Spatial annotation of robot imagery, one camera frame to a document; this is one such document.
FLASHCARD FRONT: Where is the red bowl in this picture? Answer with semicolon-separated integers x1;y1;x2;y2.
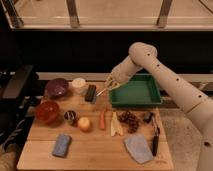
35;101;59;124

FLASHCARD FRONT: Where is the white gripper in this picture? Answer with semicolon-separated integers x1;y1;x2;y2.
105;71;125;90

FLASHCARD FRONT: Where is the grey blue cloth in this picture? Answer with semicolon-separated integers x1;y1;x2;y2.
124;134;153;164

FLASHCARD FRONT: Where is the black equipment at left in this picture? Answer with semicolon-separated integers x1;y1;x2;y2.
0;65;38;144

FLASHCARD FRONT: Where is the green plastic tray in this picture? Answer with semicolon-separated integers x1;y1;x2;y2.
109;74;162;108

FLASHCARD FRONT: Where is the small metal cup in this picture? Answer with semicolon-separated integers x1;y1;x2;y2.
64;110;77;125

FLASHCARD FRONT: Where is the orange carrot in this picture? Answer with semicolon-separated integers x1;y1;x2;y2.
100;108;107;130

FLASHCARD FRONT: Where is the small black object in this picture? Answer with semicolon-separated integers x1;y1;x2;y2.
143;112;154;123

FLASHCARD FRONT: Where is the yellow banana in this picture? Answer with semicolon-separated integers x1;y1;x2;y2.
111;112;123;136

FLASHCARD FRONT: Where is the silver fork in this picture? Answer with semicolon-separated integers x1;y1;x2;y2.
96;85;114;97

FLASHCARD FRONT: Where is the wooden cutting board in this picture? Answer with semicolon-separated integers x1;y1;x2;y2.
16;81;174;171

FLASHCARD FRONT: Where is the white cup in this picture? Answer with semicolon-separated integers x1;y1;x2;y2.
71;78;86;93

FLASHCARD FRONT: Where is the black handled knife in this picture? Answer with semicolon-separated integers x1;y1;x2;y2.
152;116;160;156

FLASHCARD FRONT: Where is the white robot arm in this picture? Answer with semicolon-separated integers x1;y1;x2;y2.
105;42;213;171

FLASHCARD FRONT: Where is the black rectangular block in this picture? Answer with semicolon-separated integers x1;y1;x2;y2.
85;85;96;103

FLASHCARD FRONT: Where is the purple bowl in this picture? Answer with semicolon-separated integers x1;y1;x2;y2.
45;78;69;97

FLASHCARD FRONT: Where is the yellow orange ball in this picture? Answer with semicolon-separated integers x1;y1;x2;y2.
77;117;91;131

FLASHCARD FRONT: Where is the blue sponge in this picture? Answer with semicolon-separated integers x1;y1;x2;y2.
52;134;72;157

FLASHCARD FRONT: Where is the bunch of dark grapes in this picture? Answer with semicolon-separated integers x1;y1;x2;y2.
118;111;139;134

